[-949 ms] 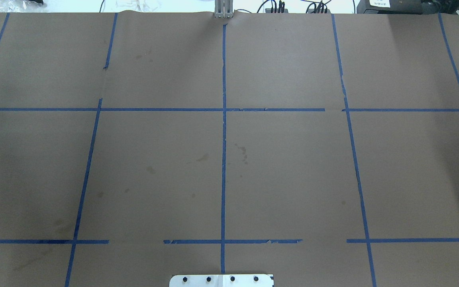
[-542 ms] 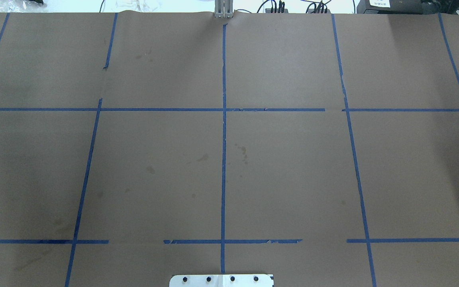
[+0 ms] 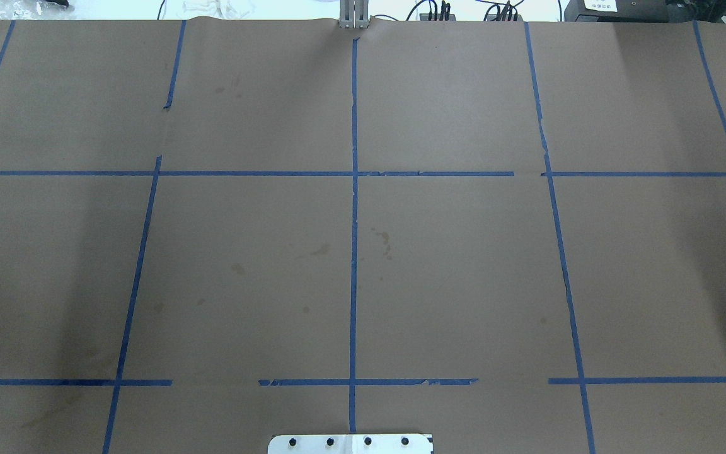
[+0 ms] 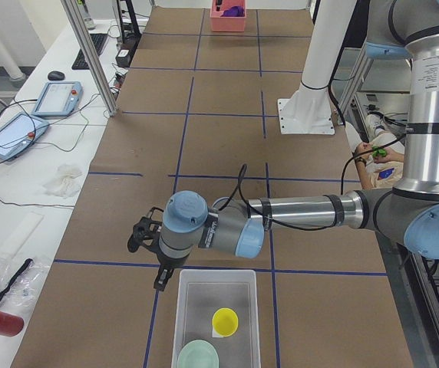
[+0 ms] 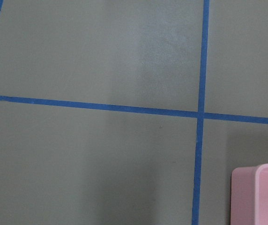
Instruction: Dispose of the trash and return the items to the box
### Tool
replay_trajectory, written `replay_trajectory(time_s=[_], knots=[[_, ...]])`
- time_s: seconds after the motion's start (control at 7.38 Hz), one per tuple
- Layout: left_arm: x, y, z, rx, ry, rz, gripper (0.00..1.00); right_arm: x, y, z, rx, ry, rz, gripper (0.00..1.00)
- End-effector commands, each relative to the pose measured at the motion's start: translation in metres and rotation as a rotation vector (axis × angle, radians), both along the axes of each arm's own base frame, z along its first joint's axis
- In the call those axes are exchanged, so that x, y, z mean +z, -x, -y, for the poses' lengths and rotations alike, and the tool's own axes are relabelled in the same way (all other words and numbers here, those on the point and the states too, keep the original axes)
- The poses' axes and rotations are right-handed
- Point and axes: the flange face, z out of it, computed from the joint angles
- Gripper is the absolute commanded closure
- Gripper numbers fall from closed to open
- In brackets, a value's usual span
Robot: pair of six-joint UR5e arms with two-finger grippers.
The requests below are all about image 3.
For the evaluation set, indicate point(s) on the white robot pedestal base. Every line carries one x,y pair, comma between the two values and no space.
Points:
352,443

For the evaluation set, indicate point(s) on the aluminium frame post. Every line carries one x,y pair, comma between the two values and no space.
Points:
354,14

